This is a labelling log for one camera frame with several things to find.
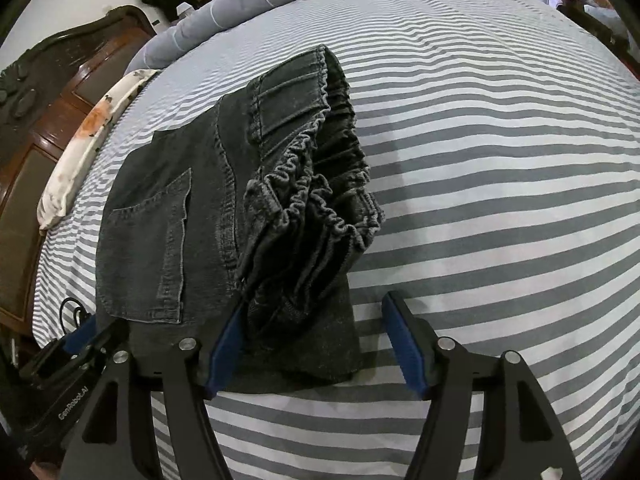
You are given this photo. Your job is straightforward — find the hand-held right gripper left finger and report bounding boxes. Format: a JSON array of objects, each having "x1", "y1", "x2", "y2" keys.
[{"x1": 60, "y1": 300, "x2": 247, "y2": 480}]

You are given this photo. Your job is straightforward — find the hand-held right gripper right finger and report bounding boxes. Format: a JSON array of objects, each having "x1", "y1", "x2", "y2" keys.
[{"x1": 381, "y1": 291, "x2": 583, "y2": 480}]

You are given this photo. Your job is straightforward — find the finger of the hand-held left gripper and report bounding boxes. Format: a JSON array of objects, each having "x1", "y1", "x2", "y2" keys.
[{"x1": 64, "y1": 312, "x2": 130, "y2": 362}]

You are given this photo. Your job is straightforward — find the dark grey denim pants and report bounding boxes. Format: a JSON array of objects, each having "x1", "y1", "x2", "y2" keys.
[{"x1": 95, "y1": 44, "x2": 386, "y2": 387}]

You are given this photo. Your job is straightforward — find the grey white striped bed sheet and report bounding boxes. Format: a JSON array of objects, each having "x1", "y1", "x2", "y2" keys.
[{"x1": 30, "y1": 0, "x2": 640, "y2": 480}]

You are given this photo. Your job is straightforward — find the white floral pillow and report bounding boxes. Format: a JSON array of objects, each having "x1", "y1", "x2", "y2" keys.
[{"x1": 37, "y1": 69, "x2": 161, "y2": 231}]

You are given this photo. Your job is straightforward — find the carved wooden headboard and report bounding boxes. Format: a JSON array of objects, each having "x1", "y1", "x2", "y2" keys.
[{"x1": 0, "y1": 5, "x2": 158, "y2": 346}]

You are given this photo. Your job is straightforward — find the grey quilt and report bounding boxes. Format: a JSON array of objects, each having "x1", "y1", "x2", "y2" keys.
[{"x1": 122, "y1": 0, "x2": 501, "y2": 78}]

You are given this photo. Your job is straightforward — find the dark wooden furniture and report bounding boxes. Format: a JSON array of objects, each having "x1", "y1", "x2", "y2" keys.
[{"x1": 557, "y1": 2, "x2": 640, "y2": 81}]

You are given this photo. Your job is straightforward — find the black cable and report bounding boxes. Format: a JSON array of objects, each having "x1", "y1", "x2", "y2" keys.
[{"x1": 59, "y1": 297, "x2": 93, "y2": 335}]

